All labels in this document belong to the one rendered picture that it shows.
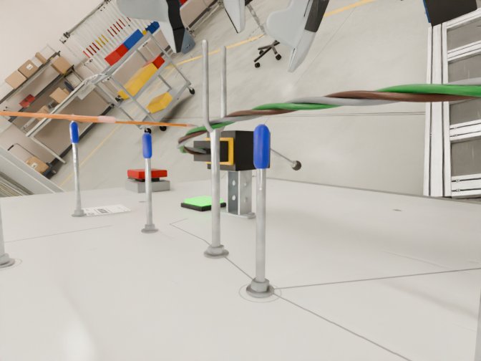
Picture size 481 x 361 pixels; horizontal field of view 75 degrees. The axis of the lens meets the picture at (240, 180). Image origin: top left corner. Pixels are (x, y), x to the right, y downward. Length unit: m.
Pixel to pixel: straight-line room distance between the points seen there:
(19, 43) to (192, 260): 8.42
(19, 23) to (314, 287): 8.58
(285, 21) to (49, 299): 0.36
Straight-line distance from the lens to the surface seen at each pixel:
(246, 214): 0.33
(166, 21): 0.35
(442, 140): 1.56
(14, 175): 0.97
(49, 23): 8.73
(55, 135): 8.47
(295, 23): 0.42
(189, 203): 0.38
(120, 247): 0.26
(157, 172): 0.53
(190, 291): 0.18
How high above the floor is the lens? 1.28
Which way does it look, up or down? 33 degrees down
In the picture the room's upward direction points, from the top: 42 degrees counter-clockwise
